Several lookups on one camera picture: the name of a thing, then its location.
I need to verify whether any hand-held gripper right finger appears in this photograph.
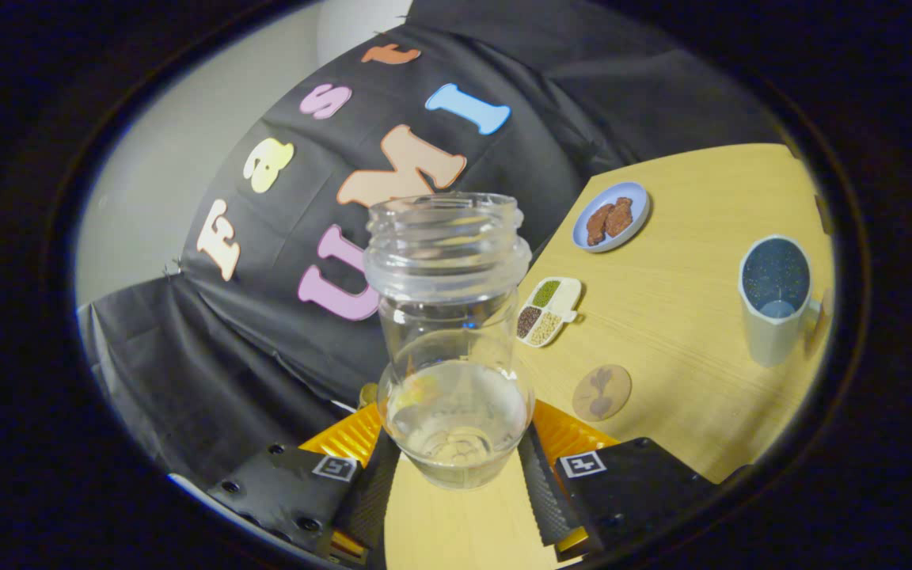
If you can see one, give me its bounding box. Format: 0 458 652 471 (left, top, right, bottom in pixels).
518 400 722 564

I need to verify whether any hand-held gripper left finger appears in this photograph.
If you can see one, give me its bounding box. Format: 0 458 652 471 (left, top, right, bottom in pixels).
207 404 401 567

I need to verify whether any round wooden coaster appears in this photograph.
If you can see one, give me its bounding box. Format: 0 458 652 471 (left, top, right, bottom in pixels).
572 364 633 423

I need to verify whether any clear plastic bottle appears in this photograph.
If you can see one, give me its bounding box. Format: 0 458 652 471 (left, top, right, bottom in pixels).
363 192 536 490

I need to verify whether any white cup with dark inside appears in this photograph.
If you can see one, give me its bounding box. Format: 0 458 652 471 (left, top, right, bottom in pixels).
738 234 823 368

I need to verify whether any wooden table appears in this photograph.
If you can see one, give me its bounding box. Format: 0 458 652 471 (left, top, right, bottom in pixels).
383 142 835 570

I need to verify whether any white divided dish of grains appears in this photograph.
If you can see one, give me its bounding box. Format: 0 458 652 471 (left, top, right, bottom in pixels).
515 276 583 349

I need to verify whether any black backdrop cloth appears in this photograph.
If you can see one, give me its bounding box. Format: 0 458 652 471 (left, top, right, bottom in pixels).
76 0 781 492

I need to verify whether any light blue plate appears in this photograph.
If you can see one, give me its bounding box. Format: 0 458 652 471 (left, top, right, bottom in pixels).
572 181 652 254

